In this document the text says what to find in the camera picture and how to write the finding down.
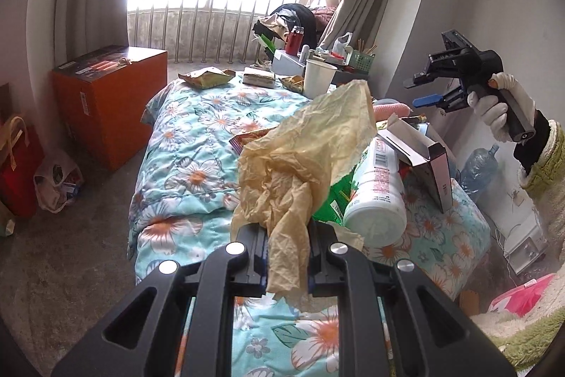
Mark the red paper shopping bag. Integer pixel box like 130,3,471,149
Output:
0,115,45,219

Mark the green snack wrapper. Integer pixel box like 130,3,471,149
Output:
312,167,357,227

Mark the yellow orange snack bag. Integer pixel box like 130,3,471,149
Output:
178,67,237,90

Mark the green fuzzy sleeve forearm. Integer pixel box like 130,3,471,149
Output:
513,110,565,264

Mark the grey storage box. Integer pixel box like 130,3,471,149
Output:
271,50,305,77

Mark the white gloved right hand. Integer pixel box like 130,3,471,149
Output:
467,73,536,142

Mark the red thermos bottle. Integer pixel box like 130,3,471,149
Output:
284,25,304,57

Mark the black backpack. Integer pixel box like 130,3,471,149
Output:
272,3,318,49

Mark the orange cardboard box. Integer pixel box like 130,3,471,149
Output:
52,45,168,171

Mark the white plastic bottle red cap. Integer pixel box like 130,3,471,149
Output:
343,137,407,248

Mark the orange noodle packet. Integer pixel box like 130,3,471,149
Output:
229,128,271,155

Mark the pink plastic bag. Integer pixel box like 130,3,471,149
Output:
487,273,554,318

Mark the tan paper bag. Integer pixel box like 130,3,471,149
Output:
231,80,376,311

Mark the green plastic basket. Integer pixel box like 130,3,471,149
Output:
347,50,374,73

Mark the metal window railing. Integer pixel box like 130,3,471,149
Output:
127,0,297,63

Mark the small orange snack packet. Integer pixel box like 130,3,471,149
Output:
280,76,304,95

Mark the cracker sandwich packet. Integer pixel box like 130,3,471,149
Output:
242,67,276,88

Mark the floral blue quilt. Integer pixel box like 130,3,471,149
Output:
128,79,490,376

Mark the white paper cup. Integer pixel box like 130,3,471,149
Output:
303,59,337,100

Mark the large clear water jug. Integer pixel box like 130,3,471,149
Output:
459,143,499,202

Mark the grey cable packaging box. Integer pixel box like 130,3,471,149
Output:
378,114,452,212

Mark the white plastic bag on floor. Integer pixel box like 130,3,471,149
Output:
34,149,84,213

